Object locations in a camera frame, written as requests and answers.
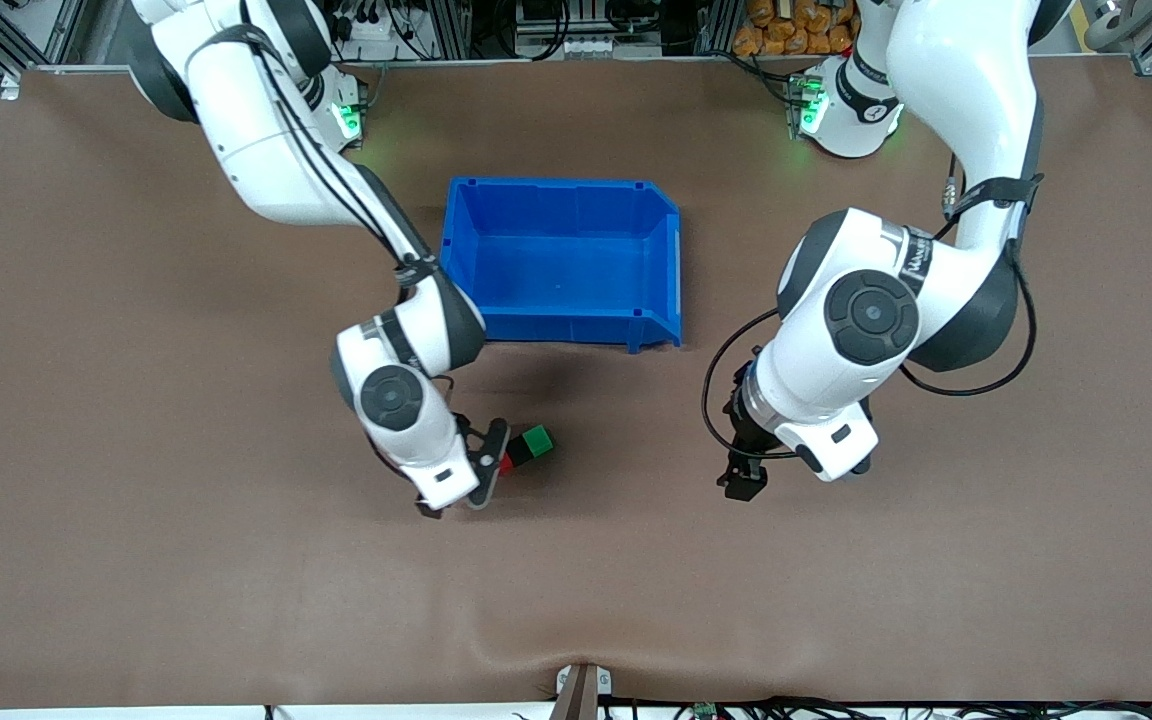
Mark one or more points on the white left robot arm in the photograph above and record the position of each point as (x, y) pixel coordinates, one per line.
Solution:
(966, 110)

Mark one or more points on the white terminal block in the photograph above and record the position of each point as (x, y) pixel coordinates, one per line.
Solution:
(571, 45)

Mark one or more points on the bag of orange items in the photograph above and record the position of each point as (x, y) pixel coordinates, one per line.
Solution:
(791, 28)

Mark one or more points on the small red cube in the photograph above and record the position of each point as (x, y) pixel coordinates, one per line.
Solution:
(507, 465)

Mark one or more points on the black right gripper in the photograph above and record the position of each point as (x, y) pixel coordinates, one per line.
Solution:
(430, 512)

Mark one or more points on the metal table edge clamp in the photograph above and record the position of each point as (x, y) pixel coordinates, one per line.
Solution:
(583, 690)

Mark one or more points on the small green connector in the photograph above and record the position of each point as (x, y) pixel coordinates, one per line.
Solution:
(704, 711)

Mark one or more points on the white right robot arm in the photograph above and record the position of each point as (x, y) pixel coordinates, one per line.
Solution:
(266, 130)

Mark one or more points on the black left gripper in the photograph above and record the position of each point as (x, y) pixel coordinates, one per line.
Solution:
(748, 437)

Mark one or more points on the white power strip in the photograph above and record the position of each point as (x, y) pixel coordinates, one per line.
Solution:
(376, 40)

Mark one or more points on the small black cube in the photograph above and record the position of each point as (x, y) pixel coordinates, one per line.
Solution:
(519, 453)

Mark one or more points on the small green cube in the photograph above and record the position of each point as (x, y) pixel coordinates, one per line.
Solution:
(538, 439)

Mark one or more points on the blue plastic storage bin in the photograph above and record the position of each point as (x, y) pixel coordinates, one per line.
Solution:
(556, 265)

